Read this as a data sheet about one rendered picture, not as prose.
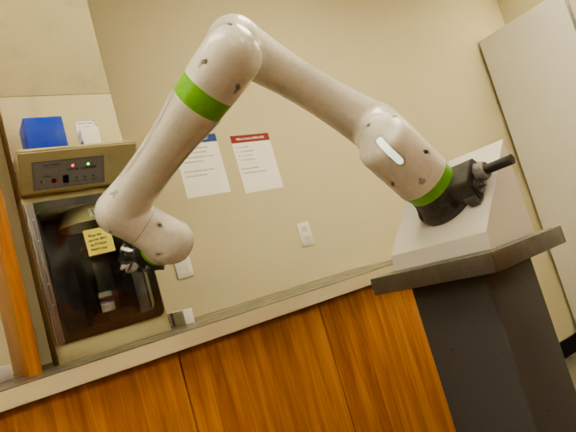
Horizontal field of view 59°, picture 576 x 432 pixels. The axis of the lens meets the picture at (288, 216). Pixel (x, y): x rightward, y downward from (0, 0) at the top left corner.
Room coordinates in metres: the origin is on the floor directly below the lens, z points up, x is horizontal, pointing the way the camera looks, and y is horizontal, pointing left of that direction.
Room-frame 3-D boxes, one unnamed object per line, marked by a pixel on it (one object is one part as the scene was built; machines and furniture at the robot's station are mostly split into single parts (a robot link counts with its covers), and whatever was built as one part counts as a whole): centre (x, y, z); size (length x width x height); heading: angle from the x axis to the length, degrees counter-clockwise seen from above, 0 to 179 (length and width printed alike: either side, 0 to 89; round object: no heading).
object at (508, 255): (1.20, -0.37, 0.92); 0.32 x 0.32 x 0.04; 40
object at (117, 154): (1.42, 0.53, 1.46); 0.32 x 0.12 x 0.10; 125
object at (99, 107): (1.57, 0.64, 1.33); 0.32 x 0.25 x 0.77; 125
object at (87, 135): (1.44, 0.50, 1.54); 0.05 x 0.05 x 0.06; 31
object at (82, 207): (1.46, 0.56, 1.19); 0.30 x 0.01 x 0.40; 124
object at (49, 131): (1.37, 0.60, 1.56); 0.10 x 0.10 x 0.09; 35
